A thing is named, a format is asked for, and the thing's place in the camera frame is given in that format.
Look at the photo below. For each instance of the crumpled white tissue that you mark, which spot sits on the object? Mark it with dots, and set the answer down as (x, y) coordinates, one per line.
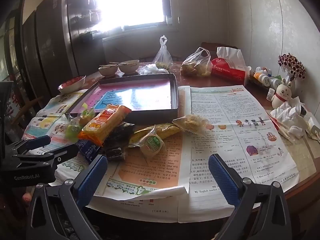
(287, 115)

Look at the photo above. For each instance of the red tissue pack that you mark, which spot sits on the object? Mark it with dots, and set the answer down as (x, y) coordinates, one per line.
(228, 68)

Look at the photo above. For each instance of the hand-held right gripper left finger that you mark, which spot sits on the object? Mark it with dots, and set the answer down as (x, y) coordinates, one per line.
(92, 180)

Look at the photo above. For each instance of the disposable wooden chopsticks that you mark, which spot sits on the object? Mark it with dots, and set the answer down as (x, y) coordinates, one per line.
(280, 127)

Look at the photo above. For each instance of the small white bottle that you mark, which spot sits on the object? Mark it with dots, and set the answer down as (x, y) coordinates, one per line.
(270, 95)

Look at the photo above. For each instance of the newspaper with cartoon figures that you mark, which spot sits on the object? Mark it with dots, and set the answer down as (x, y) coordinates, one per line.
(225, 120)

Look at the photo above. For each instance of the green and white snack packet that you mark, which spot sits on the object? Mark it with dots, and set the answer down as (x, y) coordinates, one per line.
(73, 130)

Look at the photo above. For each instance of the white bottle with handwriting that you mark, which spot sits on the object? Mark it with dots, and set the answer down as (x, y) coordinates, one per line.
(273, 83)

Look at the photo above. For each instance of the tied clear plastic bag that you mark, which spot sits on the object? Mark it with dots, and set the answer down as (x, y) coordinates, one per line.
(163, 57)

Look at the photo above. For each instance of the pink and blue printed sheet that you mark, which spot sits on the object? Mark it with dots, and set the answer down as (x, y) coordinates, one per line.
(140, 92)

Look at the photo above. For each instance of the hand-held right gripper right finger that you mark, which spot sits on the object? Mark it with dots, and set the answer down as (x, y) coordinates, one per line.
(222, 180)

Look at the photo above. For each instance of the blue snack packet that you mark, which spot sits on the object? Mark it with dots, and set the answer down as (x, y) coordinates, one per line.
(86, 150)

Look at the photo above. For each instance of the yellow pastry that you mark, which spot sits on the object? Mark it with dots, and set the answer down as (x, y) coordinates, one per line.
(86, 116)

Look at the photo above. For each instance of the brown chair with cutout back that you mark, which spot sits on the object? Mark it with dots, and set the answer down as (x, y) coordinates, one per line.
(210, 45)

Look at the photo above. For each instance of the colourful illustrated newspaper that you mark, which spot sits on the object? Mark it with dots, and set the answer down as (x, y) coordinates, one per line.
(50, 120)

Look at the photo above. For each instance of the crispy rice cake clear wrap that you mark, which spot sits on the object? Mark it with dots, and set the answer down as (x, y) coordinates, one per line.
(192, 125)

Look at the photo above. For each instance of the bright window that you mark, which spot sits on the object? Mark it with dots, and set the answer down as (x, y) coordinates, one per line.
(130, 2)

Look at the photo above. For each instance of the black printed snack packet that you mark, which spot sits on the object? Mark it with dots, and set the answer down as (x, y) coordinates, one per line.
(120, 133)

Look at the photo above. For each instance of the white charger plug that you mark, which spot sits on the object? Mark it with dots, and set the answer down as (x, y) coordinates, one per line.
(312, 125)

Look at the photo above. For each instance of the round pastry with green label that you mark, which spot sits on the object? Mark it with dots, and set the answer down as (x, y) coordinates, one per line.
(151, 143)

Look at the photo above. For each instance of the red patterned bowl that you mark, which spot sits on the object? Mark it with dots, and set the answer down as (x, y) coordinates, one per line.
(72, 83)

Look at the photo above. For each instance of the glass door with red decals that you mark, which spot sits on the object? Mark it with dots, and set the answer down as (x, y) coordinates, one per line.
(8, 105)

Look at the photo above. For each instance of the long yellow snack bar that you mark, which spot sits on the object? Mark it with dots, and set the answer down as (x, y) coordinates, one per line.
(167, 131)

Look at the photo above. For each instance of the dark grey cardboard tray box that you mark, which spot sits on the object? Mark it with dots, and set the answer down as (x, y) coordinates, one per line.
(152, 115)

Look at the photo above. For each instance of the white ceramic bowl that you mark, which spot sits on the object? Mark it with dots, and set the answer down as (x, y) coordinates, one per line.
(108, 72)
(128, 68)

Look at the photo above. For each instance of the dark grey refrigerator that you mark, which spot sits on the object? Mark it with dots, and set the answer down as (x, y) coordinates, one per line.
(55, 42)

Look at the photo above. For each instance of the white rabbit figurine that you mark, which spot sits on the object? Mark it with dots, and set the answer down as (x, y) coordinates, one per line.
(281, 95)

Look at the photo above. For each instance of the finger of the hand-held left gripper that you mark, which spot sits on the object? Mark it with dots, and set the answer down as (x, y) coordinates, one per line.
(37, 141)
(60, 153)

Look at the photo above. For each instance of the crumpled clear plastic bag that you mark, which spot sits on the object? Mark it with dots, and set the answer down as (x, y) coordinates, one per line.
(152, 69)

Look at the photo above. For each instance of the plastic bag of fried food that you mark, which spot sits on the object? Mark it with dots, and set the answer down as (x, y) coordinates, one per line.
(196, 66)

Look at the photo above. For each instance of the orange rice cracker packet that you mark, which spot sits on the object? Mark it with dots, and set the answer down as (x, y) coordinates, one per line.
(105, 125)

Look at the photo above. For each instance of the beaded flower ornament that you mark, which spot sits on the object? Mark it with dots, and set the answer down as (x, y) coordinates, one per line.
(291, 65)

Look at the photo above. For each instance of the wooden chopstick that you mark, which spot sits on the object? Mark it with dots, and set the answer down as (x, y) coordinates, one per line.
(107, 65)
(120, 63)

